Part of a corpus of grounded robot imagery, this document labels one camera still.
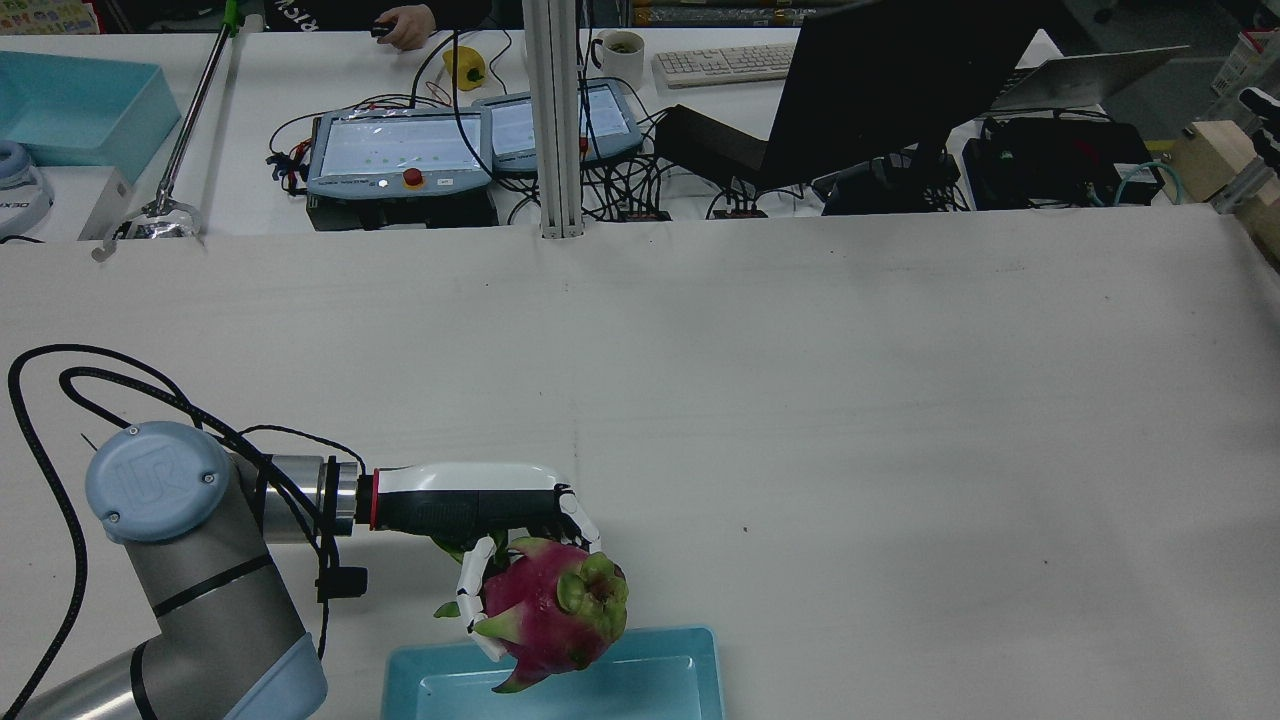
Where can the wooden block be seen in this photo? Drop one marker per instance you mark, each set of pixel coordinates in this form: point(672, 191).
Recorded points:
point(1215, 150)

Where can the aluminium profile post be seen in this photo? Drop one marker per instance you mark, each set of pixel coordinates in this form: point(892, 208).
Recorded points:
point(555, 120)

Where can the light blue deep bin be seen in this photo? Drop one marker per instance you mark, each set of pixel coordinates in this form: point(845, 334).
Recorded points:
point(80, 110)

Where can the pink dragon fruit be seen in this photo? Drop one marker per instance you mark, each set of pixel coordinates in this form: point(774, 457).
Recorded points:
point(550, 610)

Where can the white keyboard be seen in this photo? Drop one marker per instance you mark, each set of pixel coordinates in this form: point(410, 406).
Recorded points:
point(725, 65)

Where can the silver laptop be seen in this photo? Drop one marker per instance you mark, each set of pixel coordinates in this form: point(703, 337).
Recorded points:
point(1090, 75)

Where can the left UR5e robot arm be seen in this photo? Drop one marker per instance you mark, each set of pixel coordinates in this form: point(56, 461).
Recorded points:
point(200, 600)

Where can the black monitor on stand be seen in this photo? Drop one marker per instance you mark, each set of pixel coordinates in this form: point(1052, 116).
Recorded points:
point(880, 90)

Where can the yellow bell pepper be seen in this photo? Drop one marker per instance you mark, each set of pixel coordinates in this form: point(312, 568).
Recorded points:
point(465, 68)

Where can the teach pendant with red button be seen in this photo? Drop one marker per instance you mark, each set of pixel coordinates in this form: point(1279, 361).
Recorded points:
point(400, 150)

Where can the left robot hand white grey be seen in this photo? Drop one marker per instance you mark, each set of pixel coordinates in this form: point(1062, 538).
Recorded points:
point(450, 500)

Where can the colourful printed box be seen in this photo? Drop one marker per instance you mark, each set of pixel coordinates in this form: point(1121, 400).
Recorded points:
point(45, 15)

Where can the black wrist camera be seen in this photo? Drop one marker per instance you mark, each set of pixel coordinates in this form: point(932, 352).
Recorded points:
point(342, 583)

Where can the black equipment box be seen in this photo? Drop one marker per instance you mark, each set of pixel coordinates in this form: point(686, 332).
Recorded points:
point(1060, 160)

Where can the teach pendant blue grey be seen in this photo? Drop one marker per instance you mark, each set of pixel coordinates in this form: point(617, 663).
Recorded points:
point(610, 125)

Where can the light blue shallow tray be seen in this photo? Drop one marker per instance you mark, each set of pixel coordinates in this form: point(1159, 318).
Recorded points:
point(660, 680)

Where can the black flat power adapter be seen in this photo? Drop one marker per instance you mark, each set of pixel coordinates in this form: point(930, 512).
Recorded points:
point(710, 145)

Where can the white mug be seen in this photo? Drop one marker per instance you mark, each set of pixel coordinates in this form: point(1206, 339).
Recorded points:
point(620, 65)

